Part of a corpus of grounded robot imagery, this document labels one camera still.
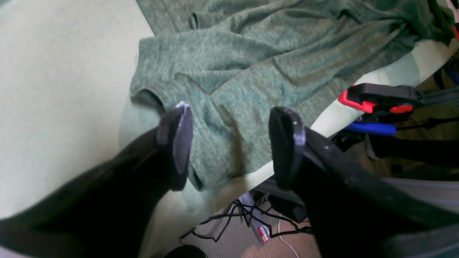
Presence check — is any blue orange clamp at left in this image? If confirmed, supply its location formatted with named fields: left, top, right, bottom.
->
left=338, top=83, right=459, bottom=137

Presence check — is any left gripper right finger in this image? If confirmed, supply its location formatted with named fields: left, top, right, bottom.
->
left=269, top=107, right=458, bottom=258

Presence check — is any green T-shirt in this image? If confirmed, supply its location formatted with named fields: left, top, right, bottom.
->
left=131, top=0, right=454, bottom=189

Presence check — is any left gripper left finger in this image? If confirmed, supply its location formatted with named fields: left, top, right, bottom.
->
left=0, top=102, right=193, bottom=258

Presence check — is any white power strip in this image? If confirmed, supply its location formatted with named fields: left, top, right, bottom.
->
left=237, top=192, right=270, bottom=244

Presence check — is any light green table cloth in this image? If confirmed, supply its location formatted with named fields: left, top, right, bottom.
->
left=0, top=0, right=459, bottom=258

